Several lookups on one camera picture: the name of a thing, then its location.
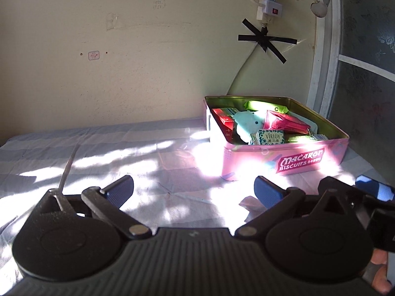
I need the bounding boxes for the green patterned tissue pack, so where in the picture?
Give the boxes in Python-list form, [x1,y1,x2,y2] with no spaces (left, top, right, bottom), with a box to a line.
[250,129,285,146]

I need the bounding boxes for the red cardboard box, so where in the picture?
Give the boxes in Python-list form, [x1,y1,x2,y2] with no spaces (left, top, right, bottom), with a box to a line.
[212,107,239,143]

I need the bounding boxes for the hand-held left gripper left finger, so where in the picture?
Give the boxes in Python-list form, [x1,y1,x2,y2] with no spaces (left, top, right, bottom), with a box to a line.
[31,174,152,240]

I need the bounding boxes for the red zip pouch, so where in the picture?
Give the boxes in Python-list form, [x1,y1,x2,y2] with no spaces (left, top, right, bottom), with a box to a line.
[263,110,312,136]

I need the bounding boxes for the green wipes packet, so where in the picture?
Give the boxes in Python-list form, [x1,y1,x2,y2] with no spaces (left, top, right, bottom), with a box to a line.
[244,99,290,115]

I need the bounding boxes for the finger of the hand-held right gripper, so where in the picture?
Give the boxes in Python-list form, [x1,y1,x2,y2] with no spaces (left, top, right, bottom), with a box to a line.
[318,175,395,203]

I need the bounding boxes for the pink biscuit tin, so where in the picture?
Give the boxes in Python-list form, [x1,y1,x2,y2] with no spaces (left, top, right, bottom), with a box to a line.
[204,95,350,182]

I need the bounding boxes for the person's right hand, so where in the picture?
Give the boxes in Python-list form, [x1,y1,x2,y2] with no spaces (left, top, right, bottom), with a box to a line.
[368,249,395,295]

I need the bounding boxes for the white power cable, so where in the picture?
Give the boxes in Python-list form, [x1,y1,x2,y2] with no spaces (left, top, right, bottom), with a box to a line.
[227,44,257,97]

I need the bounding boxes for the clear wall hook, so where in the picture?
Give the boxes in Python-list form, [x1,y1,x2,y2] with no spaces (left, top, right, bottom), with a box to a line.
[106,12,119,32]

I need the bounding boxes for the striped bed sheet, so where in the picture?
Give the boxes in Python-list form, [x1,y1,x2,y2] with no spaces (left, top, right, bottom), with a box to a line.
[0,115,395,287]

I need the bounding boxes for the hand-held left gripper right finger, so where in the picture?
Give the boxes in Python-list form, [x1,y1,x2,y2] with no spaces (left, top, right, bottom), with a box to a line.
[235,175,358,240]

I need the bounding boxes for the black tape cross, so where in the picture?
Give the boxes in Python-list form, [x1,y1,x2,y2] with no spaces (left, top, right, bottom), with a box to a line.
[237,18,297,65]

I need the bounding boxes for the teal plush toy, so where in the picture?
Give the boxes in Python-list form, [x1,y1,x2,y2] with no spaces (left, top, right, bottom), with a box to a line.
[233,110,266,144]

